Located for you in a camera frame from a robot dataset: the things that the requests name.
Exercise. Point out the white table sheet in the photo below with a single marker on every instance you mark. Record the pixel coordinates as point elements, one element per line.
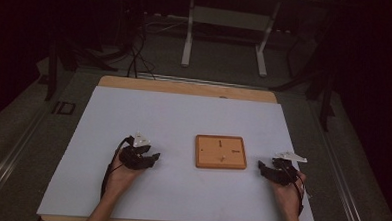
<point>183,123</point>

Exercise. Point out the wooden picture frame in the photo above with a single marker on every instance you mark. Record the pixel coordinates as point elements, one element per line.
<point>220,158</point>

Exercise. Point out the black metal stand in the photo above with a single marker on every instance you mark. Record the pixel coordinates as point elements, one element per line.
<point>325,82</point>
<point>57,57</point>

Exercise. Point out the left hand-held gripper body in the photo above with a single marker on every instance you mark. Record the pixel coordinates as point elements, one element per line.
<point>132,158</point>

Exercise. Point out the person's left hand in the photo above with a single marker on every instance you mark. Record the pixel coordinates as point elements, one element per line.
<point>119,179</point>

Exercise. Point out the metal floor rail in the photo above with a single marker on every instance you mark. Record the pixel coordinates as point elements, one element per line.
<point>343,177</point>
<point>198,80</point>
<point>12,156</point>

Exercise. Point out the dark floor plate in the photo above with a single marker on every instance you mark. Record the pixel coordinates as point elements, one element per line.
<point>64,108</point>

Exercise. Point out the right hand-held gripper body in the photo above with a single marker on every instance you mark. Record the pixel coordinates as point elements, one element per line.
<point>286,174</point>

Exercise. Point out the white metal desk frame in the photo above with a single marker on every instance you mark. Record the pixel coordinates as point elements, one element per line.
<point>228,18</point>

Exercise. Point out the person's right hand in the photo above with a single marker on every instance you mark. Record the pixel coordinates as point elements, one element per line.
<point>290,198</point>

